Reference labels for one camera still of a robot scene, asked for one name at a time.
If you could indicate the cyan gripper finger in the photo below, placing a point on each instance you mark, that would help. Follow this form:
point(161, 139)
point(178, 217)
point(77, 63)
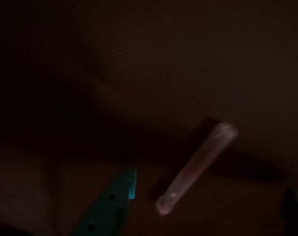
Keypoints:
point(296, 214)
point(109, 204)

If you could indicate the clear plastic test tube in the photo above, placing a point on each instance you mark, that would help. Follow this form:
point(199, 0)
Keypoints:
point(195, 169)

